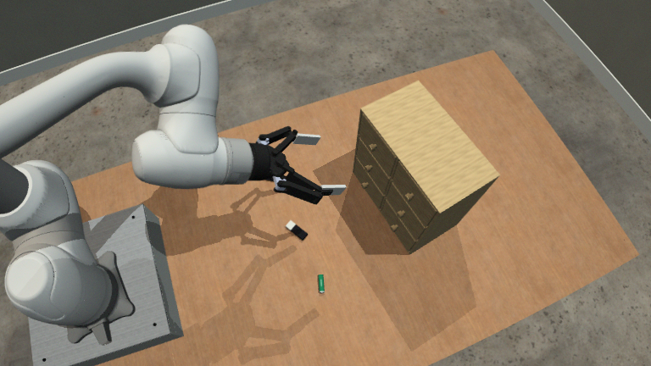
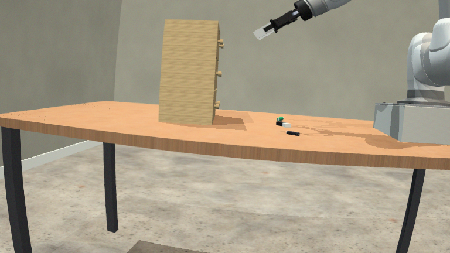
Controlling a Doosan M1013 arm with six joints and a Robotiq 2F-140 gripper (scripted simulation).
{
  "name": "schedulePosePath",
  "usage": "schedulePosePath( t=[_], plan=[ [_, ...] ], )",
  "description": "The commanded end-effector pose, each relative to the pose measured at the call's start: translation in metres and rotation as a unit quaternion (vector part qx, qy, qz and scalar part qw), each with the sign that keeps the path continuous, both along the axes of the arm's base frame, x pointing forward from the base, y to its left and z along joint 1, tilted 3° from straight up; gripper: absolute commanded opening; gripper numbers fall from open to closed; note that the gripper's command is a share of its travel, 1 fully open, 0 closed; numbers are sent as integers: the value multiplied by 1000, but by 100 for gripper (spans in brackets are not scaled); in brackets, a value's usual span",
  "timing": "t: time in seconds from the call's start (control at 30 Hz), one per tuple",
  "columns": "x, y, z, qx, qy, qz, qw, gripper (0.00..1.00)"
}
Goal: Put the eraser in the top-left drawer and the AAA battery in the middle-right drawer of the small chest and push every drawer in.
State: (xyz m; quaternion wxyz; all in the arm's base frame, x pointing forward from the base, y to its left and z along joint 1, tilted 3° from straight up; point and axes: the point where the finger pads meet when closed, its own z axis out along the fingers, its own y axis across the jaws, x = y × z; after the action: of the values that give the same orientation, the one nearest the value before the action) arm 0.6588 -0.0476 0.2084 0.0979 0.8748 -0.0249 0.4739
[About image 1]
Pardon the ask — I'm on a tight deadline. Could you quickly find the tall wooden chest of drawers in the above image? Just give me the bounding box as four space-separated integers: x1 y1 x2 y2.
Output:
353 81 500 255

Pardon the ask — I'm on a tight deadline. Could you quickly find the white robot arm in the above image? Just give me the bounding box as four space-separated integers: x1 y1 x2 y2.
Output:
0 25 253 345

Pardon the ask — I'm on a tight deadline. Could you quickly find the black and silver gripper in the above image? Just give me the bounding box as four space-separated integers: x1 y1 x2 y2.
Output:
249 126 347 205

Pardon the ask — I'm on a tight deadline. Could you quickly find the brown wooden drawer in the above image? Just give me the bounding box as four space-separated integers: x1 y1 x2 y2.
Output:
387 183 426 240
359 114 397 177
381 199 416 252
392 161 437 227
357 138 390 195
354 158 384 209

